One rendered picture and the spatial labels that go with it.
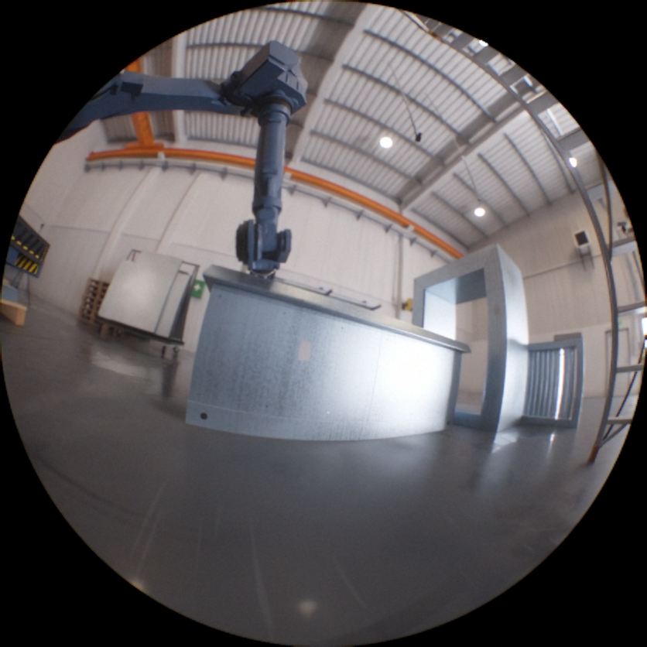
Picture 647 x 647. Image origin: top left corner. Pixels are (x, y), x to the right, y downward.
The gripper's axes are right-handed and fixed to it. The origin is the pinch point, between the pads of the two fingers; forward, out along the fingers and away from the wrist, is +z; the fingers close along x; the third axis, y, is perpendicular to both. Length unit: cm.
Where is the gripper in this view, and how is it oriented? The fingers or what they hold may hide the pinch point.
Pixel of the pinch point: (261, 275)
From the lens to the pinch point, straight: 115.7
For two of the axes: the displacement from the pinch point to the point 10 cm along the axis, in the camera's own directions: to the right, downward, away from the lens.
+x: 9.3, 2.2, 2.9
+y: -1.7, 9.7, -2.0
